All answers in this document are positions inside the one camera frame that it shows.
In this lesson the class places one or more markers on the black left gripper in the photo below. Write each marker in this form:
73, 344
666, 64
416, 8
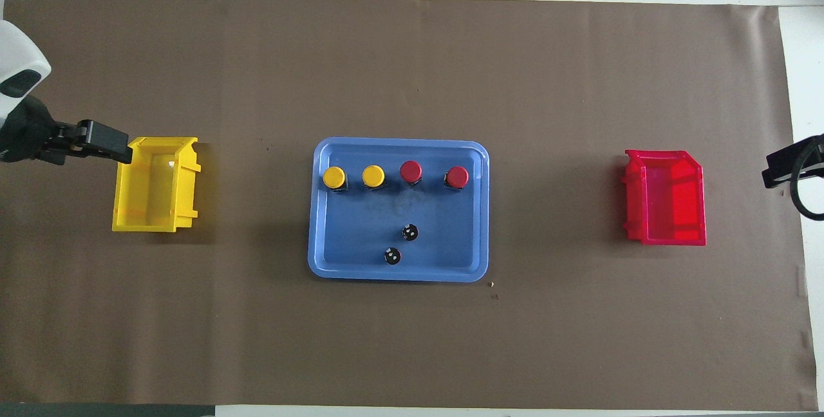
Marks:
26, 134

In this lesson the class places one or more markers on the yellow push button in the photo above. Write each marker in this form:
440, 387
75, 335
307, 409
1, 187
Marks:
373, 176
334, 177

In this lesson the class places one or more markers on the red push button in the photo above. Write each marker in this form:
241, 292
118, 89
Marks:
457, 177
411, 171

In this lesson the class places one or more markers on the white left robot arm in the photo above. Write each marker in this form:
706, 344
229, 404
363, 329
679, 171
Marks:
19, 50

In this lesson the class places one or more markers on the blue plastic tray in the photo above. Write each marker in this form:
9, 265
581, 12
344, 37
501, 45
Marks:
360, 230

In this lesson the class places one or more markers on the yellow plastic bin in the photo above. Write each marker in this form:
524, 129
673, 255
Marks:
148, 192

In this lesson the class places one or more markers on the red plastic bin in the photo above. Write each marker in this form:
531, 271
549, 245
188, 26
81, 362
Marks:
669, 201

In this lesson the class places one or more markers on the black cylindrical capacitor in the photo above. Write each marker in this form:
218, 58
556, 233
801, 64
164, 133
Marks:
410, 232
392, 255

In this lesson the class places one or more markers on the brown paper mat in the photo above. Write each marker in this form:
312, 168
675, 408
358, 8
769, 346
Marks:
412, 340

